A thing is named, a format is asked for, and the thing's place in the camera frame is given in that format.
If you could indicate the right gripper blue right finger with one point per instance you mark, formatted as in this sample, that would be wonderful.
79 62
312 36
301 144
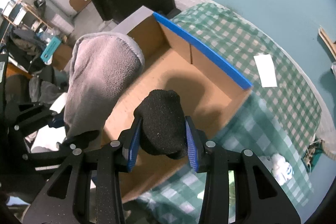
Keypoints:
196 152

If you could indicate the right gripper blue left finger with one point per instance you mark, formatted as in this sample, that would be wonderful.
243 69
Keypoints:
131 143

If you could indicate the black sock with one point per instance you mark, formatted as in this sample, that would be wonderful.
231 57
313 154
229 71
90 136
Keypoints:
163 124

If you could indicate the grey fleece towel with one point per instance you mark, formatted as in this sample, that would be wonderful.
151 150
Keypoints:
102 67

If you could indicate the white blue striped sock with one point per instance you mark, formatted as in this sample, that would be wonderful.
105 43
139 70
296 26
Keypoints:
280 169

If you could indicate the blue cardboard box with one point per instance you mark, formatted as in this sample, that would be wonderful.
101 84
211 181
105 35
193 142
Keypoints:
210 90

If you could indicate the teal cardboard packet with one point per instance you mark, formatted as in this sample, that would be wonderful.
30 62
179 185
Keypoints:
50 49

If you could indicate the white paper sheet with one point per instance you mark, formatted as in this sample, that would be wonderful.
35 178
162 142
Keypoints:
266 70

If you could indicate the green beige checkered bed cover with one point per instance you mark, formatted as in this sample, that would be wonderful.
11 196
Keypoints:
292 102

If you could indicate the wooden shelf rack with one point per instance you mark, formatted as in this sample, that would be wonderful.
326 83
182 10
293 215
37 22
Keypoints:
32 15

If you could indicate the teal crate with power strip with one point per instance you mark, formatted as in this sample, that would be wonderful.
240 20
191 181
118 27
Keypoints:
312 155

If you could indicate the wooden window ledge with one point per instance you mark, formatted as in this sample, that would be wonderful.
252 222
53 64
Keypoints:
329 43

